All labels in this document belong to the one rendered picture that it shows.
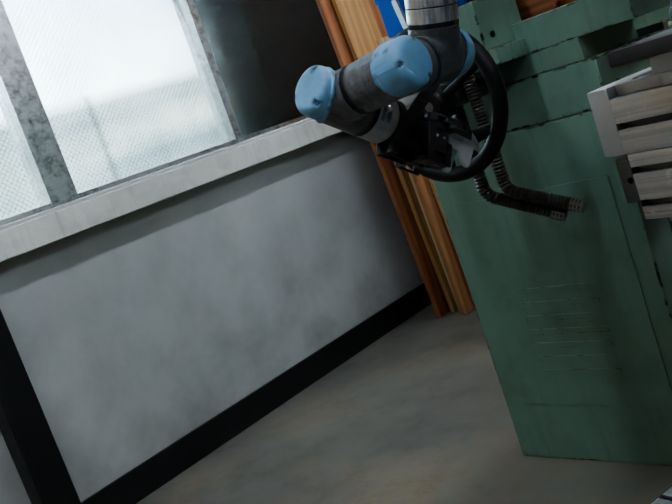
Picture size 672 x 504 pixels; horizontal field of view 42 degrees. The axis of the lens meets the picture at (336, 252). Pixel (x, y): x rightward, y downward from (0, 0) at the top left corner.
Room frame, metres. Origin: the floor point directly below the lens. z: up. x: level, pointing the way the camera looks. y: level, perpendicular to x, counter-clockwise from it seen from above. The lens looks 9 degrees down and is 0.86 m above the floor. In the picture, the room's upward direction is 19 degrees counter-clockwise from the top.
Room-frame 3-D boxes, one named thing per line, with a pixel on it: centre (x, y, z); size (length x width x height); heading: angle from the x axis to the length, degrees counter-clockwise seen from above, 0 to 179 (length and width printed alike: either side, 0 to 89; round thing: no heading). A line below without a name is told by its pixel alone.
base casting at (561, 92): (1.89, -0.61, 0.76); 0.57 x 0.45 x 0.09; 131
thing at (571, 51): (1.77, -0.47, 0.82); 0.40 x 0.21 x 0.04; 41
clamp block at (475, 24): (1.68, -0.37, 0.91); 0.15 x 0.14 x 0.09; 41
